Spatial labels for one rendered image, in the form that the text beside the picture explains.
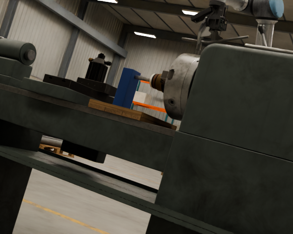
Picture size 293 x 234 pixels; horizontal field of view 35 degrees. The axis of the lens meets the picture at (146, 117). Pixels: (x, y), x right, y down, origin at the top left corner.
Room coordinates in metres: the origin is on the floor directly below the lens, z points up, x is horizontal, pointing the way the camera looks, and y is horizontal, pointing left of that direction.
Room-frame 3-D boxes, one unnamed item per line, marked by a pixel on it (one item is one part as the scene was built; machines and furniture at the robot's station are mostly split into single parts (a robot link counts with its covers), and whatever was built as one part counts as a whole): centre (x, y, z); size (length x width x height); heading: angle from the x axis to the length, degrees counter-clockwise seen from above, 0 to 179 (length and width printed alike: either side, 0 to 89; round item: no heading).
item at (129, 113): (2.29, 0.06, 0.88); 0.36 x 0.30 x 0.04; 149
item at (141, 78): (2.29, 0.06, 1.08); 0.13 x 0.07 x 0.07; 59
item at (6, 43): (2.78, 0.87, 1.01); 0.30 x 0.20 x 0.29; 59
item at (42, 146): (10.74, 2.02, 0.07); 1.24 x 0.86 x 0.14; 151
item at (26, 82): (2.53, 0.40, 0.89); 0.53 x 0.30 x 0.06; 149
